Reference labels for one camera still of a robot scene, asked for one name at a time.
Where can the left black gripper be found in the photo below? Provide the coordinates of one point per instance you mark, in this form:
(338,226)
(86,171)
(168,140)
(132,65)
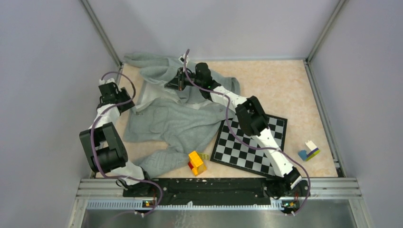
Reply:
(123,94)

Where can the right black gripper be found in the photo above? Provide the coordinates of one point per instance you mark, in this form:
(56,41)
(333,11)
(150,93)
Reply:
(178,82)

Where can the grey zip jacket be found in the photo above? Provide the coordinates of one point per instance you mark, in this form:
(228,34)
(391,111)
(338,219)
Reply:
(185,120)

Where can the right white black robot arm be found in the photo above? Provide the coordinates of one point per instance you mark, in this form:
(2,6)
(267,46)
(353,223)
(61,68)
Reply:
(252,120)

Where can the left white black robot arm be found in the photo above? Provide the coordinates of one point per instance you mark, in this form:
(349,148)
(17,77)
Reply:
(103,147)

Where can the yellow red toy block stack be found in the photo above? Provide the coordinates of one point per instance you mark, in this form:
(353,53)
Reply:
(196,162)

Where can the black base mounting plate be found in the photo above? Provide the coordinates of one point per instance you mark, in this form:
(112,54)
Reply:
(213,191)

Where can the blue white green toy blocks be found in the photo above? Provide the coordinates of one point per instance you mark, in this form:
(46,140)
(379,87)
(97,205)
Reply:
(311,151)

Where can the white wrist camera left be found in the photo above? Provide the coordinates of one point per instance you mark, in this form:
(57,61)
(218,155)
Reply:
(103,82)

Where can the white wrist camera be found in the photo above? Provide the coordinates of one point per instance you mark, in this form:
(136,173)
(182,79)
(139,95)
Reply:
(183,59)
(103,82)

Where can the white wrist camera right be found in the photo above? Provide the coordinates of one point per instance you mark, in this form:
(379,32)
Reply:
(183,59)

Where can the aluminium front frame rail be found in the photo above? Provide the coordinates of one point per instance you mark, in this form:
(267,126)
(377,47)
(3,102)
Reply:
(313,196)

